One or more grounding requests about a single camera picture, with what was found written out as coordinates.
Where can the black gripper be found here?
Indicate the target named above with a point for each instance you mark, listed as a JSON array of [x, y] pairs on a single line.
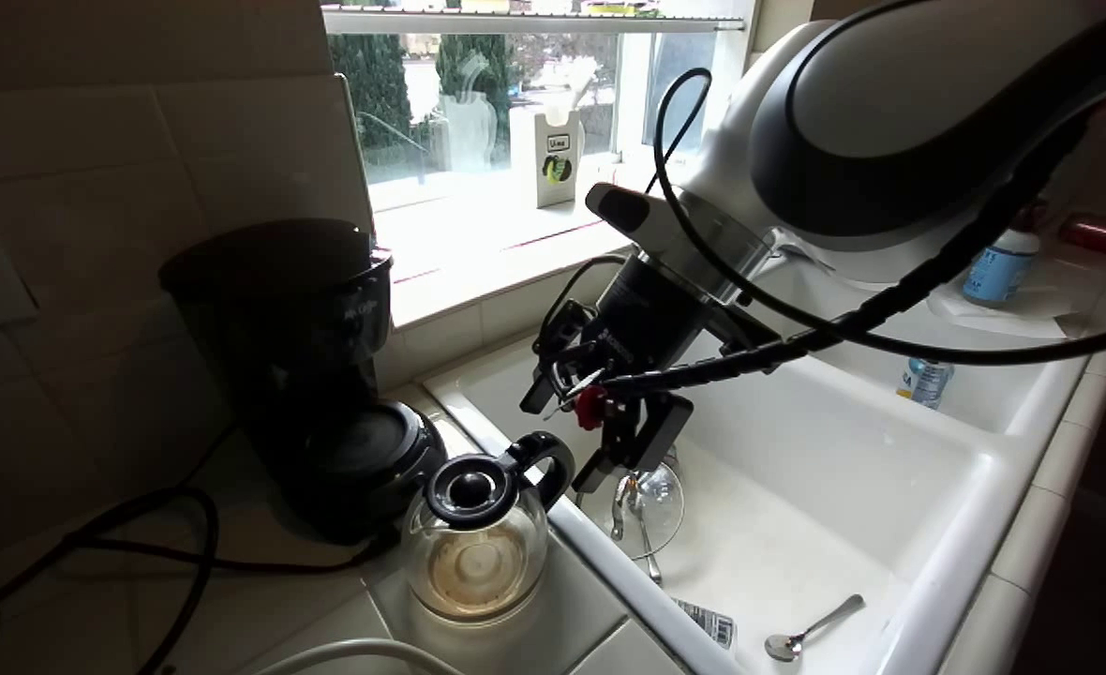
[[652, 312]]

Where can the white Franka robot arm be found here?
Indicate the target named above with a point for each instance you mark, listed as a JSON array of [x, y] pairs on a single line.
[[902, 114]]

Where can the black drip coffeemaker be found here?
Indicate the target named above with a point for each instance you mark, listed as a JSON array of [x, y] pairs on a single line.
[[289, 362]]

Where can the white carton green print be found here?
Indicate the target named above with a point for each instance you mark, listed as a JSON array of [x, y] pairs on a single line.
[[557, 154]]

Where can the small grey scrap in sink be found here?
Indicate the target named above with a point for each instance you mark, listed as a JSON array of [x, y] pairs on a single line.
[[707, 622]]

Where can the white double basin sink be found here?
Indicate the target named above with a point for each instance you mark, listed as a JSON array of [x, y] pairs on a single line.
[[827, 500]]

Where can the metal spoon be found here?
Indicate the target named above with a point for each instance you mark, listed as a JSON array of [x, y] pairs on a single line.
[[814, 629]]

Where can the blue drink can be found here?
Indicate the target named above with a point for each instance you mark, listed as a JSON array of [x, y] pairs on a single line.
[[927, 383]]

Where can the blue cup on counter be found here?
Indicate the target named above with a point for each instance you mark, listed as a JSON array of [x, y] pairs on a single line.
[[999, 267]]

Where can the red small object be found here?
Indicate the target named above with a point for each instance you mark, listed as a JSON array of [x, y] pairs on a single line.
[[1095, 234]]

